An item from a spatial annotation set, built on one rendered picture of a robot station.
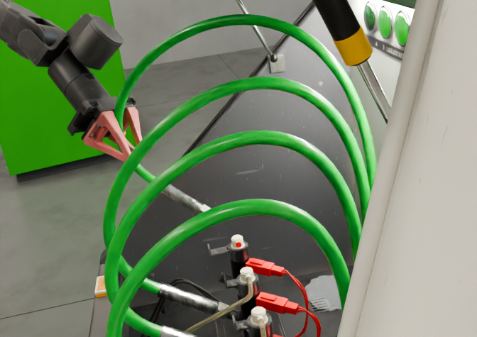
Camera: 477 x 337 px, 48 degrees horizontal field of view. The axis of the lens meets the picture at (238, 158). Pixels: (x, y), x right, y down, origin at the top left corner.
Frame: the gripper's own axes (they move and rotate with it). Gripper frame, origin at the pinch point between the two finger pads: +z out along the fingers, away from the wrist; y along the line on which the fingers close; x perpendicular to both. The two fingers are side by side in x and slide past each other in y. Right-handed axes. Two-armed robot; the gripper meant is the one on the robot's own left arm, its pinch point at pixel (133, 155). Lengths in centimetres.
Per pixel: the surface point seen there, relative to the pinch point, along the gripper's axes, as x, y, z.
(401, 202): -38, -30, 31
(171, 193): 1.4, 3.1, 7.5
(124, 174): -11.5, -16.9, 9.2
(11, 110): 205, 171, -185
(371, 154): -23.9, 10.6, 23.3
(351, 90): -28.8, 7.8, 15.9
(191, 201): 0.5, 4.6, 10.3
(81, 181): 218, 197, -123
